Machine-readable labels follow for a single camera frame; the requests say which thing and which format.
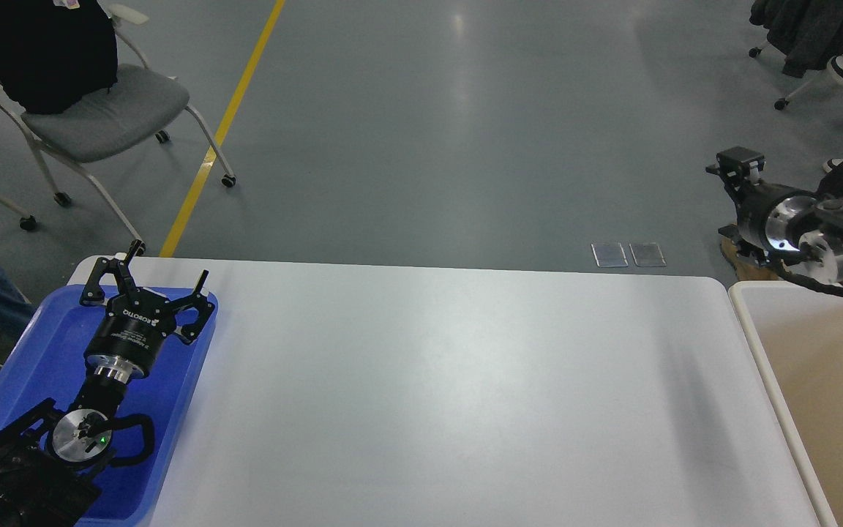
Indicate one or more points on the blue plastic tray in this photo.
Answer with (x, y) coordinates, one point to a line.
(48, 362)

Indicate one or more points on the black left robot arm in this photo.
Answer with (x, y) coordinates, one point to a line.
(93, 397)

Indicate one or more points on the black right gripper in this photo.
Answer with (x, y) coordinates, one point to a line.
(771, 218)

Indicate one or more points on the chair with dark jacket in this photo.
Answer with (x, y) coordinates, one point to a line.
(808, 33)

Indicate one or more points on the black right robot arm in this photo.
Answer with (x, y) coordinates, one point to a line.
(823, 271)

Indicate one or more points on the black jacket on chair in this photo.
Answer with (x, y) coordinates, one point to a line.
(52, 56)

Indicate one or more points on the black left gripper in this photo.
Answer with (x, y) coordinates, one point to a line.
(131, 331)

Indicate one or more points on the left floor outlet plate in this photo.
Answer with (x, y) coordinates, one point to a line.
(609, 255)

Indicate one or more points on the brown paper ball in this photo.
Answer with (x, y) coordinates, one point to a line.
(744, 271)

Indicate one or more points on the floor outlet plate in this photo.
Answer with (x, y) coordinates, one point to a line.
(609, 255)
(648, 255)

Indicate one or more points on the beige plastic bin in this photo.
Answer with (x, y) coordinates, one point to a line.
(796, 338)

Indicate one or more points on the right floor outlet plate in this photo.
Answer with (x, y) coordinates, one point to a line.
(648, 255)

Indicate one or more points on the grey office chair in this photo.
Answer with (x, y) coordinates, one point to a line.
(139, 107)

